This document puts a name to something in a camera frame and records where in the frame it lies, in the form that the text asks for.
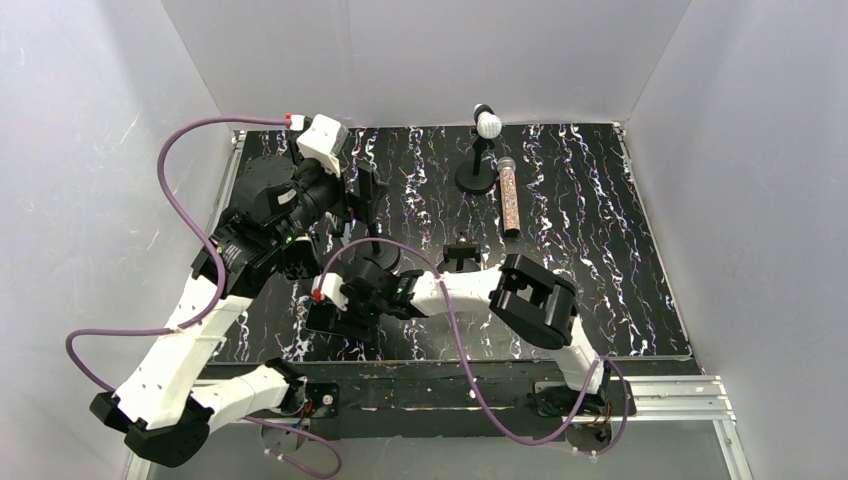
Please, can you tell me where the black phone stand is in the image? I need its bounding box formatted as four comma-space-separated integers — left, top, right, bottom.
281, 235, 325, 280
355, 223, 401, 271

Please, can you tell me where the black phone blue edge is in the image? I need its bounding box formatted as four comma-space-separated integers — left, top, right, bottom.
305, 301, 367, 340

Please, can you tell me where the black phone stand front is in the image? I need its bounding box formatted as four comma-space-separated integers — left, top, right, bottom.
281, 235, 325, 280

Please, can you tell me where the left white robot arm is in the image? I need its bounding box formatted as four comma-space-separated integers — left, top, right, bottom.
90, 155, 388, 467

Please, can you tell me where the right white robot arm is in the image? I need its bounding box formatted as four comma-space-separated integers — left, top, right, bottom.
313, 254, 609, 395

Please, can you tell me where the black microphone stand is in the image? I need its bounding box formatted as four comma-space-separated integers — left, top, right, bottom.
454, 136, 497, 195

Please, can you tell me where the glitter microphone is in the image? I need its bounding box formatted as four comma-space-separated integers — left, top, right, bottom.
497, 157, 520, 237

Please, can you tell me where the white microphone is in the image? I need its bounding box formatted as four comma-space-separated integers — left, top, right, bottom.
473, 104, 503, 140

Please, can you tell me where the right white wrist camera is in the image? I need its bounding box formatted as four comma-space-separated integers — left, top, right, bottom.
311, 273, 348, 311

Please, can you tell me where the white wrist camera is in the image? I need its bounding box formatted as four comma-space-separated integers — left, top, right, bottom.
311, 273, 348, 311
296, 114, 349, 178

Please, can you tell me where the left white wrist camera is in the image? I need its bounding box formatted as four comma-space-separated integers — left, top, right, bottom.
296, 114, 349, 178

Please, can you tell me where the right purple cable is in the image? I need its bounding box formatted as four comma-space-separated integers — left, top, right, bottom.
316, 237, 632, 457

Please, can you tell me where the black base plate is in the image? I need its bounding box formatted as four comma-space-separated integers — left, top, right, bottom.
241, 357, 654, 442

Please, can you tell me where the aluminium frame rail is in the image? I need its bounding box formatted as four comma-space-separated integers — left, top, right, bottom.
124, 130, 737, 480

